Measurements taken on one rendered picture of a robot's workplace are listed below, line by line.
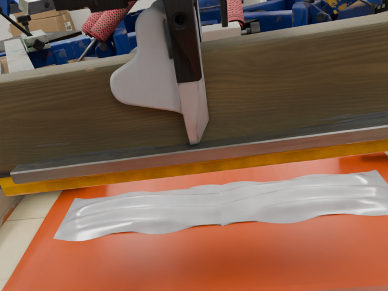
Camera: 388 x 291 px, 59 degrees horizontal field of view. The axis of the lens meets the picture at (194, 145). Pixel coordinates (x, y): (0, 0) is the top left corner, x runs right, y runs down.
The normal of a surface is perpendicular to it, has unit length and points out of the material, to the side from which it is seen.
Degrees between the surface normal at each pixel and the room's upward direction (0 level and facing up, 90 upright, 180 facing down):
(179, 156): 87
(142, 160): 87
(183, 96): 104
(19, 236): 0
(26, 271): 0
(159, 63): 84
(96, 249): 0
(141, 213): 33
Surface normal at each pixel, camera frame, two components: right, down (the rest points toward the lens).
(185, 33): 0.00, 0.64
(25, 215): -0.14, -0.87
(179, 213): -0.23, -0.47
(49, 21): -0.07, 0.44
